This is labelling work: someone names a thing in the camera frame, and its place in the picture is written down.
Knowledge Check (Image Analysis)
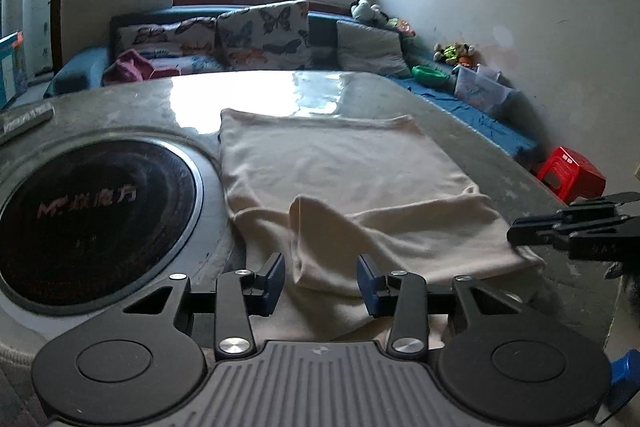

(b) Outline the cream white shirt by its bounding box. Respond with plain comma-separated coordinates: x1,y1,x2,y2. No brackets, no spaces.
219,109,544,341

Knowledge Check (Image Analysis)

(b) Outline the red plastic stool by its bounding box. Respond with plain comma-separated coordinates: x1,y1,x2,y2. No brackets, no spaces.
537,146,606,204

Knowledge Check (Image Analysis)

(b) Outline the blue sofa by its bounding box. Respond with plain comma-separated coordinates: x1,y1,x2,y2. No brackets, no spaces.
43,5,546,169

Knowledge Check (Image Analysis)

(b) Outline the clear plastic storage box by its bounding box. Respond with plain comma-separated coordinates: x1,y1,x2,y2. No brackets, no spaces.
454,66,514,114

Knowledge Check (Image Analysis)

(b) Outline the black round induction cooktop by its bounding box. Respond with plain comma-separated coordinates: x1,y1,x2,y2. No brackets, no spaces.
1,138,204,315

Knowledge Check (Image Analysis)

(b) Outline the green bowl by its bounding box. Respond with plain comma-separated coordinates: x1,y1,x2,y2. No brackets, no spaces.
411,65,449,90

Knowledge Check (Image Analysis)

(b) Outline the grey quilted star table cover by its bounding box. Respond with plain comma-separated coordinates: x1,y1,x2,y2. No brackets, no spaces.
1,72,620,426

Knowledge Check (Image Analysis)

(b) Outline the colourful plush toy pile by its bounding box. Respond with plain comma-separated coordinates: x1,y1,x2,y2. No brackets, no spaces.
433,42,477,68

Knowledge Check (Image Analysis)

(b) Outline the grey cushion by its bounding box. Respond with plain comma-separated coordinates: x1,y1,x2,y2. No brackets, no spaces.
336,20,410,78

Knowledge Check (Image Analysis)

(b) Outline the pink garment on sofa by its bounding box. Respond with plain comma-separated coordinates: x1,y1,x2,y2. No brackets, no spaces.
102,50,181,86

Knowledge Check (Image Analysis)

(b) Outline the left butterfly print pillow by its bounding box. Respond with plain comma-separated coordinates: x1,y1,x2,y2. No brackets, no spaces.
115,17,224,75

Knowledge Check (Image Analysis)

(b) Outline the butterfly print pillow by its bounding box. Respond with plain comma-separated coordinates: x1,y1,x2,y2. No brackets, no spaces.
115,17,224,75
216,0,312,70

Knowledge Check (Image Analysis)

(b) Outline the right butterfly print pillow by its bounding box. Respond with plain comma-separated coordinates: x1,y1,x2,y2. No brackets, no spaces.
216,0,312,70

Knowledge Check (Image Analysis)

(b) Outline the grey remote control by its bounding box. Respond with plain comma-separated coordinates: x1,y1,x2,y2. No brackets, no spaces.
0,102,55,144

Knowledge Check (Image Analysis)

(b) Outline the black white plush toy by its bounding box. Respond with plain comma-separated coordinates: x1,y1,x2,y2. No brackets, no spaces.
349,0,390,27

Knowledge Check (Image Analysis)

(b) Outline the blue white cabinet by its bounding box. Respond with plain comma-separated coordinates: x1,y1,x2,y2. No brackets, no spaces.
0,31,28,109

